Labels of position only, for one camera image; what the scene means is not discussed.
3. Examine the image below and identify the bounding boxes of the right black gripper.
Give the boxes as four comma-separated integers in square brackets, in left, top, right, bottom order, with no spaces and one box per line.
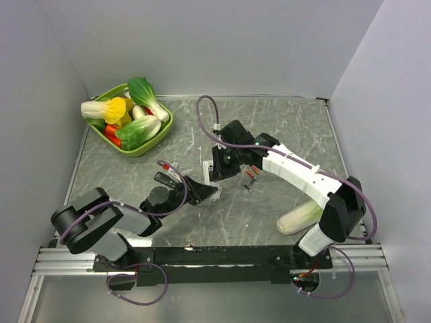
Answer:
[211,145,244,181]

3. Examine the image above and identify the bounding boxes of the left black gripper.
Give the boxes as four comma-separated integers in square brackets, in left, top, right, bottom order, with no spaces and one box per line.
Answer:
[158,175,218,219]

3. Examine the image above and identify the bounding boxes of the white remote control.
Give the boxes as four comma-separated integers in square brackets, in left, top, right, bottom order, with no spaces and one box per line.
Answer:
[202,160,213,185]

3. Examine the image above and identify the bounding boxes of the remote battery cover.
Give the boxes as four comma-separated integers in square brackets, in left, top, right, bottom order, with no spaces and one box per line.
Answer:
[211,189,222,201]

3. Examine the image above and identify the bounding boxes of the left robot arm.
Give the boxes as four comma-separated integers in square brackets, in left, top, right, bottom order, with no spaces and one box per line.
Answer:
[51,172,219,271]

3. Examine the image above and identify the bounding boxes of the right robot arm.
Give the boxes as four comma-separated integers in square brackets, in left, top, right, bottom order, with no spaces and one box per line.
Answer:
[209,120,366,268]

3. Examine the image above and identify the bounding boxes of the black slim remote control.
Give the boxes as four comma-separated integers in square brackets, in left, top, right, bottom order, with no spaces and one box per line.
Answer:
[154,172,178,189]

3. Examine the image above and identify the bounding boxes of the red orange battery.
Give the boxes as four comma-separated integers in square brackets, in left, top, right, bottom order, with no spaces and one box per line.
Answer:
[246,170,255,178]
[251,166,260,174]

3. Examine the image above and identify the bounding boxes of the dark battery lowest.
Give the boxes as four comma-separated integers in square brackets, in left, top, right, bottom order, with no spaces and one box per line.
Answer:
[243,184,252,192]

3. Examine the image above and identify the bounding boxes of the green plastic basket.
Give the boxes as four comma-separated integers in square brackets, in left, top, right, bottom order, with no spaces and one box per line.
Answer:
[87,83,174,157]

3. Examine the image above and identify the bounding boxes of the black base bar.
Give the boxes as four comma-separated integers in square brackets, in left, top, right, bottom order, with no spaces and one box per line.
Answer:
[93,245,333,287]

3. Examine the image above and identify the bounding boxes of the green lettuce cabbage toy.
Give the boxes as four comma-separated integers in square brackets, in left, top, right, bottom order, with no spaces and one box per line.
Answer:
[115,115,162,151]

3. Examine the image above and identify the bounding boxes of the white napa cabbage toy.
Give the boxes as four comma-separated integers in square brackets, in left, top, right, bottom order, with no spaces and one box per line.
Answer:
[276,200,323,236]

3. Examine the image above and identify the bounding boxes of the white radish toy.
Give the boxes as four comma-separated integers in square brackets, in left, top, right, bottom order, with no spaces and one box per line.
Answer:
[132,105,147,120]

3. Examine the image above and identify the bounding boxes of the orange carrot toy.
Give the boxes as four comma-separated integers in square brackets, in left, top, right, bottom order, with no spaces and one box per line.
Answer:
[104,124,122,148]

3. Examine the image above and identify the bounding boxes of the green bok choy toy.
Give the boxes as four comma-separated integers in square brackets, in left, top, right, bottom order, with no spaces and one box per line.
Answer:
[128,77,170,122]

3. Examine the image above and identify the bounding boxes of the yellow napa cabbage toy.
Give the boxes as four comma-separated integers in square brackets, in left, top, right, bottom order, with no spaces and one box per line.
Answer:
[80,97,134,127]

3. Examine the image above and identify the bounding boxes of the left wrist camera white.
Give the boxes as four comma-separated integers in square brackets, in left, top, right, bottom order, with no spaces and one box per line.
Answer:
[157,160,181,182]

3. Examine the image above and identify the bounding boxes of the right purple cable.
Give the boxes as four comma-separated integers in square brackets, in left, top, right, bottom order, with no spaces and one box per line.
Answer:
[196,95,378,299]

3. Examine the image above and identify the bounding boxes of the aluminium rail frame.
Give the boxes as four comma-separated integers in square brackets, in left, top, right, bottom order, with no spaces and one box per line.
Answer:
[32,244,389,276]

